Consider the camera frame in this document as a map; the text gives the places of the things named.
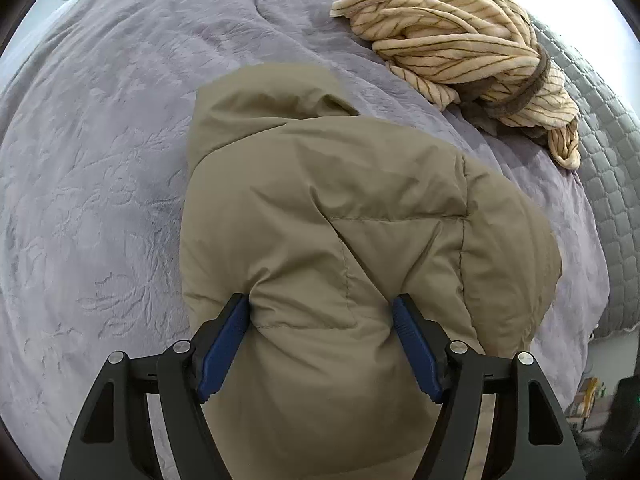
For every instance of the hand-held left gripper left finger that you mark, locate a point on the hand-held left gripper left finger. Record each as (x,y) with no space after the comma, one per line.
(222,350)

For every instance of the grey quilted bedspread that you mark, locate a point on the grey quilted bedspread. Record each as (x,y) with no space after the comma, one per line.
(605,185)

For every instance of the cream striped fleece robe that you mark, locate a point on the cream striped fleece robe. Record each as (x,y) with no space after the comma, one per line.
(450,45)

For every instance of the dark object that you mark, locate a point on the dark object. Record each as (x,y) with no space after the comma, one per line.
(625,415)

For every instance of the khaki puffer jacket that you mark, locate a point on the khaki puffer jacket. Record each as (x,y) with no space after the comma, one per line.
(350,220)

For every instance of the purple embossed blanket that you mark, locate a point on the purple embossed blanket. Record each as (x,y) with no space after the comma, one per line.
(110,160)

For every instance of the yellow object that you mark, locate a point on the yellow object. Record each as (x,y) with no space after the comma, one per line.
(590,395)

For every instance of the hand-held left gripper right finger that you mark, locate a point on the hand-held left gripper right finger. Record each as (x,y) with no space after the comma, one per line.
(417,352)

